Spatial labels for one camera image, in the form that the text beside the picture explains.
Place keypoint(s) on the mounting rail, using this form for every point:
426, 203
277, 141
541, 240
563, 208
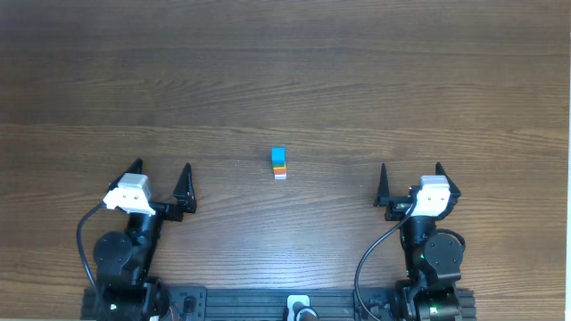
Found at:
250, 303

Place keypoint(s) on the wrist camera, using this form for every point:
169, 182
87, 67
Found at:
432, 195
129, 196

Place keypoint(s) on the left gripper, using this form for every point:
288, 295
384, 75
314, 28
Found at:
169, 210

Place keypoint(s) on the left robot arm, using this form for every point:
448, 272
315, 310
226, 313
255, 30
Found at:
116, 256

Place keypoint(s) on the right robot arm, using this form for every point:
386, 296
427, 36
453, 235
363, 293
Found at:
439, 256

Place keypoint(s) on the blue cube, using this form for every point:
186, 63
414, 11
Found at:
278, 156

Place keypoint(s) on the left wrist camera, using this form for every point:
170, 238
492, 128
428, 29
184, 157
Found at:
129, 196

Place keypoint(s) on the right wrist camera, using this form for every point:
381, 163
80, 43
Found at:
432, 195

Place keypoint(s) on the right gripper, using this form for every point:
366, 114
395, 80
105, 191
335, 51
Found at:
398, 208

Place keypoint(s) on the orange cube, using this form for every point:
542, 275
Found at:
280, 171

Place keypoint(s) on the white cube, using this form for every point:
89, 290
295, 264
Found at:
280, 176

